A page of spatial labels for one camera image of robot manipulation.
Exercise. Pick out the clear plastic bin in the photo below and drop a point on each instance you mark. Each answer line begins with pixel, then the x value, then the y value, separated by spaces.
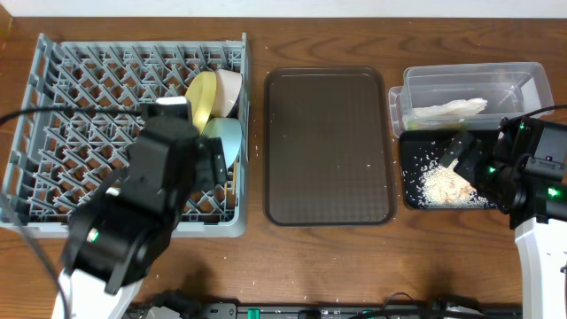
pixel 511 89

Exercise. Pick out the green snack wrapper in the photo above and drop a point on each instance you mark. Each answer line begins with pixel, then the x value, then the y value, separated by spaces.
pixel 434 125

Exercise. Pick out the black waste tray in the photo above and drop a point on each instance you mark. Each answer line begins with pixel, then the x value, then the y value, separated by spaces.
pixel 512 191

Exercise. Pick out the grey plastic dish rack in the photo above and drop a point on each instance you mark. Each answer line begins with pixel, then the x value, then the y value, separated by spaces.
pixel 77 125

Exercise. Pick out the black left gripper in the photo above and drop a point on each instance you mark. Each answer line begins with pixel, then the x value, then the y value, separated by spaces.
pixel 210 166

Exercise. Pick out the pile of rice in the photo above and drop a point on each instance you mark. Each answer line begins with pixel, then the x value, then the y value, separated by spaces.
pixel 428 185

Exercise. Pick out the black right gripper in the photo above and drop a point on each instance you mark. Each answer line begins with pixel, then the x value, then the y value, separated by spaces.
pixel 465 167

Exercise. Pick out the dark brown serving tray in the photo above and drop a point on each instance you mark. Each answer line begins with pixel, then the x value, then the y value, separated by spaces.
pixel 328 155

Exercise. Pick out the white plastic cup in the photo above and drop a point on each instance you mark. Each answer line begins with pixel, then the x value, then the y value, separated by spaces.
pixel 112 191

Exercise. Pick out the yellow plastic plate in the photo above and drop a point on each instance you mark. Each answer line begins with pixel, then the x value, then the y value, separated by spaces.
pixel 201 94

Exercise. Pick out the blue plastic bowl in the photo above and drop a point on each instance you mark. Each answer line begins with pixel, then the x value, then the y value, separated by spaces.
pixel 229 130

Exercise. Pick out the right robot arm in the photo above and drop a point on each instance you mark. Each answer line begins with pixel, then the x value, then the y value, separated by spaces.
pixel 523 174

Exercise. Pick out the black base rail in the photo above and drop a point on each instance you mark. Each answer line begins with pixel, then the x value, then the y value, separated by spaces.
pixel 175 305

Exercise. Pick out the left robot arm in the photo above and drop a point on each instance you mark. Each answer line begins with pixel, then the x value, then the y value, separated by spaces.
pixel 114 238

